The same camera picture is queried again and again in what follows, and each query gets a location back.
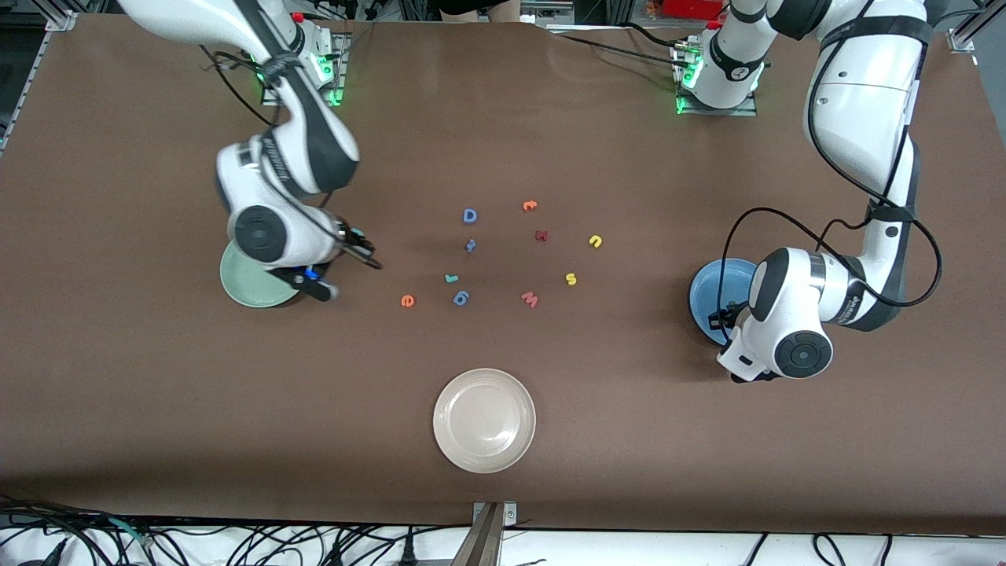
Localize blue plate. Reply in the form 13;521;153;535
688;258;760;347

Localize light green plate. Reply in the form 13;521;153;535
219;240;304;309

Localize beige plate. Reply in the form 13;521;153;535
432;368;538;475

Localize grey metal bar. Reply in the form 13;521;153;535
452;503;504;566

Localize red box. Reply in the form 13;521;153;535
663;0;725;20

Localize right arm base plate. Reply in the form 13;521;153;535
261;31;348;107

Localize black table cable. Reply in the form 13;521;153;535
546;30;685;68

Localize aluminium frame profile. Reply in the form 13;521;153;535
947;0;1006;54
0;8;79;154

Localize teal floor cable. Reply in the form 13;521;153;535
106;517;154;547

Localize tangled black floor cables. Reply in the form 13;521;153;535
0;494;472;566

